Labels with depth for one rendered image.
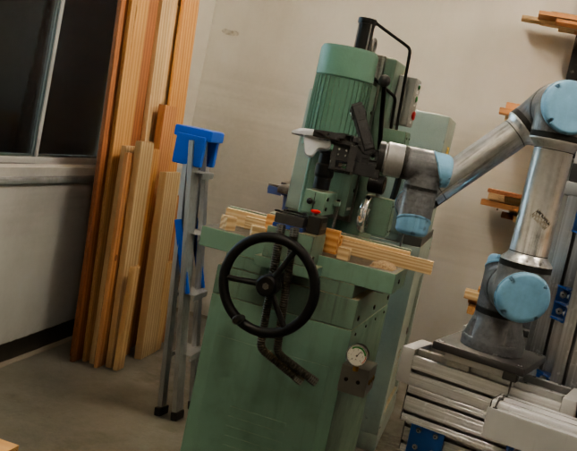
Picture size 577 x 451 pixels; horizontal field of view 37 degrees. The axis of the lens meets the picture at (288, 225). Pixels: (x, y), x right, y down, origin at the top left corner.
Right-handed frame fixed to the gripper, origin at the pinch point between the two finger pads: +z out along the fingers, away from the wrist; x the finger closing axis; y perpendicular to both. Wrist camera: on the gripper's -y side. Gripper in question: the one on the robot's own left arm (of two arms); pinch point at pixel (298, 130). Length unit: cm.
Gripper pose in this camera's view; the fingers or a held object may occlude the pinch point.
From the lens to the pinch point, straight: 195.7
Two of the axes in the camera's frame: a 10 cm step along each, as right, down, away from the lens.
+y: -2.1, 9.8, -0.2
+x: 0.3, 0.3, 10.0
